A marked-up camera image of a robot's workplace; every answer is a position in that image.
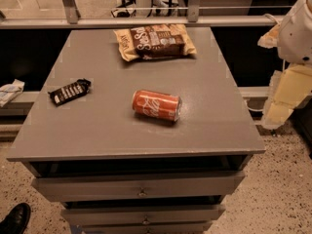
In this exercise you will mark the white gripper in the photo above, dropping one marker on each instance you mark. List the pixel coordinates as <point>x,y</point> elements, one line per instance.
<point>296,36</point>

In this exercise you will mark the orange coke can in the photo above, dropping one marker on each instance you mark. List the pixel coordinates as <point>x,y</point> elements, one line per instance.
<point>157,105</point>

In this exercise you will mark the brown chip bag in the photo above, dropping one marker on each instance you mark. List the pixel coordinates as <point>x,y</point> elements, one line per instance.
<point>156,41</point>

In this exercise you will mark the grey drawer cabinet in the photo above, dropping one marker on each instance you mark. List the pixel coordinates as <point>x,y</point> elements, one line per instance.
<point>100,134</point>

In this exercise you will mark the bottom grey drawer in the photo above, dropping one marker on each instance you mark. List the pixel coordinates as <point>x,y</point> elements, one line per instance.
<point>163,228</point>

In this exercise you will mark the grey drawer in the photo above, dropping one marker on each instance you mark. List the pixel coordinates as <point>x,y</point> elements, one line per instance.
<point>163,228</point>
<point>118,187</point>
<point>143,215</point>

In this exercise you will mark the top grey drawer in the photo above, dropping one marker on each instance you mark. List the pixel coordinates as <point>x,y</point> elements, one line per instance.
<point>118,187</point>

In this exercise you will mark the grey metal railing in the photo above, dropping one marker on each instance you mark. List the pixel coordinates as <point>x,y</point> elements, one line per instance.
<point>39,14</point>

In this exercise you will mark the black snack bar wrapper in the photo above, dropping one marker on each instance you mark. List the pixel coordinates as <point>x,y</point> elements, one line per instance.
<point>70,92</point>

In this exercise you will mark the middle grey drawer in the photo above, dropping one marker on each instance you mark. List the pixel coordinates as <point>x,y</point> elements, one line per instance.
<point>143,215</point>

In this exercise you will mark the white folded cloth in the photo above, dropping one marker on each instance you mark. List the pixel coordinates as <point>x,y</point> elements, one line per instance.
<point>10,91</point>

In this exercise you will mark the black leather shoe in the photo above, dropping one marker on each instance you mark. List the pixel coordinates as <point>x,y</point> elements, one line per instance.
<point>16,220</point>

